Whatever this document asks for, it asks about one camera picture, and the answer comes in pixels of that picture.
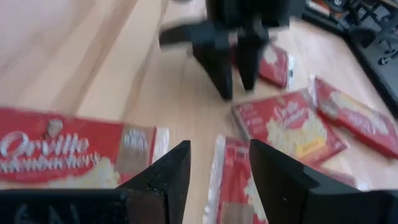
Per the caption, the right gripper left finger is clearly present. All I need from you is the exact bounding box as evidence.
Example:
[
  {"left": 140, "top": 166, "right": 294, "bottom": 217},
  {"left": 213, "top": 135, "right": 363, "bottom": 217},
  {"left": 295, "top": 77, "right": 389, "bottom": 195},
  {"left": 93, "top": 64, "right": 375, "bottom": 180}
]
[{"left": 0, "top": 139, "right": 192, "bottom": 224}]

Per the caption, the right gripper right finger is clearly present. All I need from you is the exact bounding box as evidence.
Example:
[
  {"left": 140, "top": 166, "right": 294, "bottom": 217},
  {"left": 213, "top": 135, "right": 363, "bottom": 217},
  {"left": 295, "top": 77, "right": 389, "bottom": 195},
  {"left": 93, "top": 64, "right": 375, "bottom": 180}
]
[{"left": 248, "top": 139, "right": 398, "bottom": 224}]

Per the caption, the black aluminium table frame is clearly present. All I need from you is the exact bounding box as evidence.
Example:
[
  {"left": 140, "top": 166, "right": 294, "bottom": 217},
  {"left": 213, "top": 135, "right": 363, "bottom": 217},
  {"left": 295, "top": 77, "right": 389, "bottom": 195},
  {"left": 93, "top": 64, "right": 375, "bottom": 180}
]
[{"left": 303, "top": 9, "right": 398, "bottom": 119}]

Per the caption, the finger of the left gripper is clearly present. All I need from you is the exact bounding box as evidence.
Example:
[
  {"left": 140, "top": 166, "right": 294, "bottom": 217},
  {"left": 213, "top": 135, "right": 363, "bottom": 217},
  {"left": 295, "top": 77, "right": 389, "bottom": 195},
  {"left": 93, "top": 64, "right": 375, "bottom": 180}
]
[
  {"left": 192, "top": 30, "right": 234, "bottom": 101},
  {"left": 236, "top": 33, "right": 269, "bottom": 92}
]

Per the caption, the red popcorn bag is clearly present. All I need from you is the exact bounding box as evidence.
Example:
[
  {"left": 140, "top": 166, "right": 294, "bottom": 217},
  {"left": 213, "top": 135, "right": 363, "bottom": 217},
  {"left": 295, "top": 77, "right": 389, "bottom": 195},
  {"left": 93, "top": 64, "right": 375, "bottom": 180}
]
[
  {"left": 202, "top": 134, "right": 373, "bottom": 224},
  {"left": 230, "top": 88, "right": 348, "bottom": 167},
  {"left": 0, "top": 106, "right": 171, "bottom": 191},
  {"left": 230, "top": 39, "right": 296, "bottom": 90},
  {"left": 307, "top": 74, "right": 398, "bottom": 160}
]

